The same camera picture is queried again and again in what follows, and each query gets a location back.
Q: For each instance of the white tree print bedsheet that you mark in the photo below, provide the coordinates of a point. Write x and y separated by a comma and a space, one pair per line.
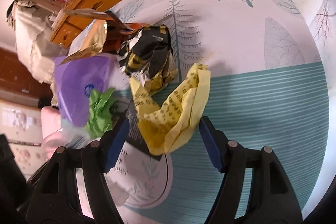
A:
268, 87

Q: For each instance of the brown gold foil wrapper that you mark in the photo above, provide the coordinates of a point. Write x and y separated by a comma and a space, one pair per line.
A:
107, 33

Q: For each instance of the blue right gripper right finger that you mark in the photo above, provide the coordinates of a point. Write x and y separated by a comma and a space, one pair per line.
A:
214, 141

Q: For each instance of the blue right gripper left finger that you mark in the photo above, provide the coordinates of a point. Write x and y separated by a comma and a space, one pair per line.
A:
112, 143

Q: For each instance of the purple plastic bag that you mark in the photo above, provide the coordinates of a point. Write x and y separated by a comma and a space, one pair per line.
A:
74, 81

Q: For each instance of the black gold crumpled wrapper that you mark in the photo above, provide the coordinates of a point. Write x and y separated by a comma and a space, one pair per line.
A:
148, 57

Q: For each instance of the white cloth covered furniture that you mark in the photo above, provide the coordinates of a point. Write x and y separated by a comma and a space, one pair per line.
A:
33, 29

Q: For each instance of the yellow printed paper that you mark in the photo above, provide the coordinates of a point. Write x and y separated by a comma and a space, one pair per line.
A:
168, 127

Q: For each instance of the green crumpled paper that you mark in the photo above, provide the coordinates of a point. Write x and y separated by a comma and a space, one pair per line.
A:
101, 112

